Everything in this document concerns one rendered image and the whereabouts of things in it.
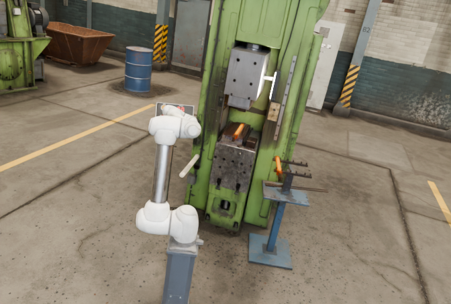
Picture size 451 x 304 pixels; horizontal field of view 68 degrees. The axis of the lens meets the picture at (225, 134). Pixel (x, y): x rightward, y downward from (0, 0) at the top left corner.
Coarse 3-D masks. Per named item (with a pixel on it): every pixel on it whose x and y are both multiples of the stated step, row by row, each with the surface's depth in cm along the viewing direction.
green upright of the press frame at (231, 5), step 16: (224, 0) 286; (240, 0) 283; (224, 16) 290; (224, 32) 295; (208, 48) 303; (224, 48) 299; (208, 64) 308; (224, 64) 304; (208, 80) 313; (224, 112) 330; (208, 128) 329; (208, 144) 335; (208, 160) 340; (208, 176) 347; (192, 192) 358; (208, 192) 353
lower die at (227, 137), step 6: (228, 126) 335; (234, 126) 335; (246, 126) 340; (228, 132) 319; (234, 132) 316; (240, 132) 319; (222, 138) 313; (228, 138) 312; (240, 138) 309; (240, 144) 311
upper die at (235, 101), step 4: (232, 96) 297; (228, 100) 300; (232, 100) 299; (236, 100) 298; (240, 100) 297; (244, 100) 296; (248, 100) 295; (228, 104) 301; (232, 104) 300; (236, 104) 299; (240, 104) 298; (244, 104) 297; (248, 104) 296; (244, 108) 298; (248, 108) 297
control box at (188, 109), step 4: (156, 104) 298; (160, 104) 299; (164, 104) 300; (168, 104) 301; (172, 104) 302; (176, 104) 303; (156, 108) 298; (160, 108) 299; (180, 108) 303; (184, 108) 304; (188, 108) 305; (192, 108) 306; (156, 112) 297; (160, 112) 298; (184, 112) 304; (188, 112) 304; (192, 112) 305; (156, 116) 297
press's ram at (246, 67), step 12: (240, 48) 296; (240, 60) 285; (252, 60) 283; (264, 60) 282; (228, 72) 291; (240, 72) 289; (252, 72) 286; (264, 72) 307; (228, 84) 295; (240, 84) 292; (252, 84) 289; (240, 96) 296; (252, 96) 293
